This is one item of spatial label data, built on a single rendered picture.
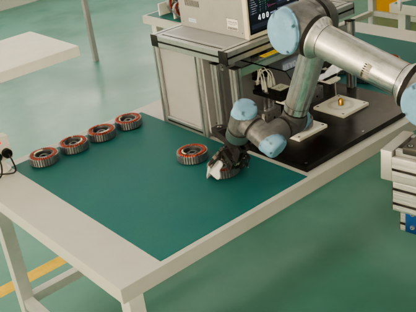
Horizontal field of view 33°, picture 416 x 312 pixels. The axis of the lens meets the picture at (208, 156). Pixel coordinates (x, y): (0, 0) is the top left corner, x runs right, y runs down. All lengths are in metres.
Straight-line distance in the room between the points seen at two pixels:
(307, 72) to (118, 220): 0.74
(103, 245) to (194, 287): 1.07
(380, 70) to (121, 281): 0.88
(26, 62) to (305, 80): 0.89
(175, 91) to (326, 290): 1.05
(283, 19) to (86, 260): 0.87
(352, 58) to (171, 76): 1.12
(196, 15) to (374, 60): 1.11
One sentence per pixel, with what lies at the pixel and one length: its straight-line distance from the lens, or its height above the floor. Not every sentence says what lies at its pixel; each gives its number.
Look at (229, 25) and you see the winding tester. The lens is 2.54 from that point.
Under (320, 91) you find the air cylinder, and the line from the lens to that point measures 2.81.
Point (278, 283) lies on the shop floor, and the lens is 3.06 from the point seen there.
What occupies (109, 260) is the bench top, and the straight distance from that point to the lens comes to 2.01.
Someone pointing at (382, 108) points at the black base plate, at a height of 0.77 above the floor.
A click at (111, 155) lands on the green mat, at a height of 0.75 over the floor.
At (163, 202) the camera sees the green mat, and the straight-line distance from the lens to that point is 2.24.
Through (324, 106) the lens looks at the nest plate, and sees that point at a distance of 2.73.
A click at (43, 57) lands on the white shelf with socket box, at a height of 1.20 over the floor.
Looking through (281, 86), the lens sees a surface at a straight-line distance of 2.57.
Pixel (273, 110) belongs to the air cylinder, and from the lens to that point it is 2.63.
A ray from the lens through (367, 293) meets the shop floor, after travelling 2.99.
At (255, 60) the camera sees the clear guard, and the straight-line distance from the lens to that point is 2.42.
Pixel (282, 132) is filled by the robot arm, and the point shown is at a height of 0.97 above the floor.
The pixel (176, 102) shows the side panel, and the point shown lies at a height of 0.85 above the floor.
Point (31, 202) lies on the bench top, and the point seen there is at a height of 0.75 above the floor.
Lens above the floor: 1.86
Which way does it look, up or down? 26 degrees down
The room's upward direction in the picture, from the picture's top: 8 degrees counter-clockwise
